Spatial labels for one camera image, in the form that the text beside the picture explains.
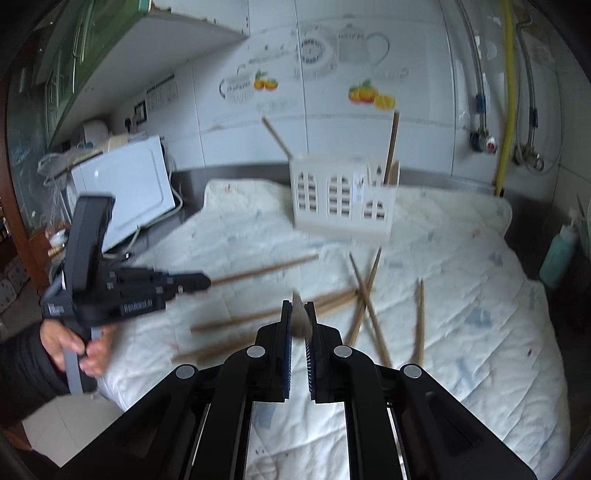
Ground teal pump bottle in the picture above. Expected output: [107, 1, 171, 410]
[539, 208, 581, 289]

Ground quilted printed blanket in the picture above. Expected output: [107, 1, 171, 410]
[95, 178, 572, 480]

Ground braided metal hose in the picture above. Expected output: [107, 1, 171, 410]
[514, 18, 546, 153]
[455, 0, 491, 139]

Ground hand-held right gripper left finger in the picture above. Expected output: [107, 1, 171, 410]
[55, 299, 294, 480]

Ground long brown wooden chopstick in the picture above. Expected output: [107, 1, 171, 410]
[385, 111, 400, 186]
[290, 291, 313, 342]
[261, 116, 293, 158]
[210, 254, 320, 286]

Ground white plastic utensil holder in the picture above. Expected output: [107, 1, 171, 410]
[288, 154, 400, 244]

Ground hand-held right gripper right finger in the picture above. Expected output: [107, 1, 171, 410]
[305, 301, 539, 480]

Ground green wall cabinet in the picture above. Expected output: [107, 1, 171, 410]
[32, 0, 251, 149]

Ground metal water valve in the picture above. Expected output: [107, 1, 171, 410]
[469, 130, 499, 154]
[514, 144, 546, 172]

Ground yellow gas pipe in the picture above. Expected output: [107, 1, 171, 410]
[494, 0, 516, 197]

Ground bunch of wooden chopsticks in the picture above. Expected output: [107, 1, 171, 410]
[172, 248, 426, 367]

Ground white appliance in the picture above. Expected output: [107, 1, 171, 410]
[82, 119, 112, 149]

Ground white microwave oven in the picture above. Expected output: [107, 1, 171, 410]
[68, 135, 177, 254]

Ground white microwave cable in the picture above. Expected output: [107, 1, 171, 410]
[104, 168, 186, 260]

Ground person's left forearm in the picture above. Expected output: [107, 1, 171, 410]
[0, 323, 70, 428]

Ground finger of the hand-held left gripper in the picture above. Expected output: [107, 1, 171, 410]
[159, 271, 212, 297]

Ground person's left hand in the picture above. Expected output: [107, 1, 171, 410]
[41, 318, 116, 377]

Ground kitchenware tile decal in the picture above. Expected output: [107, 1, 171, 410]
[219, 22, 413, 112]

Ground wall notice sheet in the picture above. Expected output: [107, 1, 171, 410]
[146, 76, 179, 112]

